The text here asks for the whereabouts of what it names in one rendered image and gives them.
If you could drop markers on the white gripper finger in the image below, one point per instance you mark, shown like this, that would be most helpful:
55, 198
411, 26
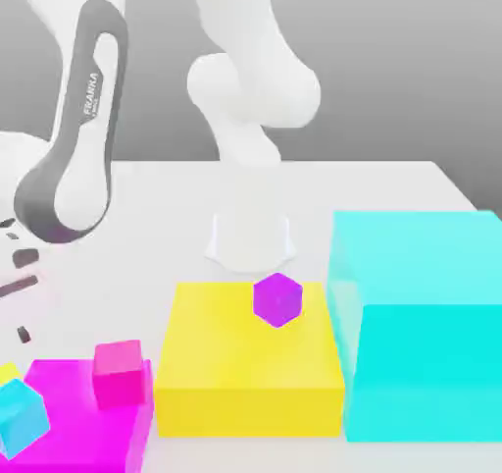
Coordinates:
24, 334

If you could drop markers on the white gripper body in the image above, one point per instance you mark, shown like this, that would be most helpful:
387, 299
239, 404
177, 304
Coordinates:
19, 284

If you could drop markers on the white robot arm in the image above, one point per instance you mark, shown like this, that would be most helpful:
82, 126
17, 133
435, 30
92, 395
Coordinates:
251, 88

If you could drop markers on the small yellow cube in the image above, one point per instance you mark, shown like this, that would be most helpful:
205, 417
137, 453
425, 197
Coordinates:
8, 373

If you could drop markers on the small cyan cube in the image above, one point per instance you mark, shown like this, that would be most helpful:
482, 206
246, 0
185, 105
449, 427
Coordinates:
19, 414

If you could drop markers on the small pink cube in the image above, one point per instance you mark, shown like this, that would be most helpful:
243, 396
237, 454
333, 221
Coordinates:
117, 375

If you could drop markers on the small purple cube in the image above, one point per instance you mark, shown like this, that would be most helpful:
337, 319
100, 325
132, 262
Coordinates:
277, 300

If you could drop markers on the large magenta box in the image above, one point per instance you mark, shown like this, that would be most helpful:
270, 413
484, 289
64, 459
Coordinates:
82, 430

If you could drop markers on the large yellow box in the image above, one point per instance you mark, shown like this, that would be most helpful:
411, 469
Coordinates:
235, 363

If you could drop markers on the large cyan box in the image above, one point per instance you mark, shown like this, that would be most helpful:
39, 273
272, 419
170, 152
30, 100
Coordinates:
423, 343

